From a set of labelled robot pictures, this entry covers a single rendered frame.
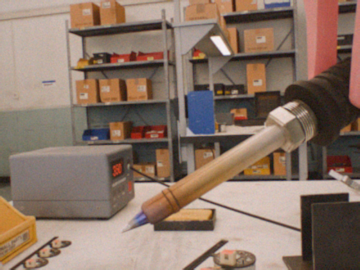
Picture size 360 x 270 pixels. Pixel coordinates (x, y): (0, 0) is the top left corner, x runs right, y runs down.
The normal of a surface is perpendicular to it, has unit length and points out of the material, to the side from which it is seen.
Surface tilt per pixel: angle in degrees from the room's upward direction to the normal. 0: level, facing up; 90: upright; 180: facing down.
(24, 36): 90
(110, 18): 90
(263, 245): 0
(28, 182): 90
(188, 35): 90
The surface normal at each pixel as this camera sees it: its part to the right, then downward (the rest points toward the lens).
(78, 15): -0.21, 0.07
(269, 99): -0.34, -0.09
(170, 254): -0.05, -1.00
